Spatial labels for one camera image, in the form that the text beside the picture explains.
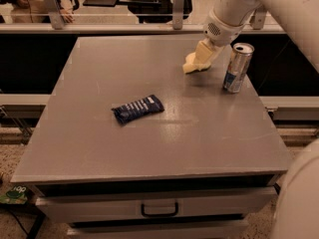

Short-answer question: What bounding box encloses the black office chair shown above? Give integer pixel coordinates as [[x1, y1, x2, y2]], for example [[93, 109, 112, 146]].
[[121, 0, 192, 24]]

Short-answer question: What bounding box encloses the person sitting behind glass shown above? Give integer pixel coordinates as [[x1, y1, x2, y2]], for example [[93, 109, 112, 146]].
[[0, 0, 79, 24]]

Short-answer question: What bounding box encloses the metal glass post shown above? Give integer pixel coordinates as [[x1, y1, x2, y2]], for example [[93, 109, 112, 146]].
[[172, 0, 184, 30], [44, 0, 65, 30], [249, 6, 267, 30]]

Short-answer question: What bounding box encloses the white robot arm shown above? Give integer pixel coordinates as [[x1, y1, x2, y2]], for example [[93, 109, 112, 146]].
[[203, 0, 319, 239]]

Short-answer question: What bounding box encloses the dark blue snack packet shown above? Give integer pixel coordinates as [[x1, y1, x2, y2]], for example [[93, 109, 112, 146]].
[[112, 95, 164, 124]]

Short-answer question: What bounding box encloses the black drawer handle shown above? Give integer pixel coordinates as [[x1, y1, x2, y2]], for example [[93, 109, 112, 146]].
[[141, 202, 179, 218]]

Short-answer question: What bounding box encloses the left metal glass post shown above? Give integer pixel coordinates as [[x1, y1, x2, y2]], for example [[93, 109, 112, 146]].
[[44, 0, 65, 30]]

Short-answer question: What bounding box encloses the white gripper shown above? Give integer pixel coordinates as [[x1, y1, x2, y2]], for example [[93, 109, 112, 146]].
[[194, 7, 249, 66]]

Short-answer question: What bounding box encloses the lower grey cabinet drawer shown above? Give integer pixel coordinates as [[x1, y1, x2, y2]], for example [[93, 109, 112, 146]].
[[67, 220, 248, 239]]

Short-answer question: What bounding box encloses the silver blue redbull can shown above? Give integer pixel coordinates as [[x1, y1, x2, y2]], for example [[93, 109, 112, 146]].
[[223, 43, 254, 94]]

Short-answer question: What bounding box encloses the grey cabinet drawer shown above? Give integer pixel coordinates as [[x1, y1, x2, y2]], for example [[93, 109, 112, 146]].
[[36, 187, 276, 223], [67, 220, 248, 239]]

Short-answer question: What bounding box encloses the right metal glass post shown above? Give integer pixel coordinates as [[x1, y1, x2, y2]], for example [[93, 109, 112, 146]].
[[249, 6, 267, 30]]

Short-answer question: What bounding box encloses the middle metal glass post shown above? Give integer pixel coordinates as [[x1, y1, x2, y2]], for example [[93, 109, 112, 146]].
[[172, 0, 184, 30]]

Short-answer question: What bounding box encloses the yellow sponge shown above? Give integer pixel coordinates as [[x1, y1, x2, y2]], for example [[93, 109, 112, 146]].
[[182, 53, 211, 74]]

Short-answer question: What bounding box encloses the green packet on floor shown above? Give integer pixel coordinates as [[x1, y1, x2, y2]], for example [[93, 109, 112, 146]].
[[0, 185, 28, 204]]

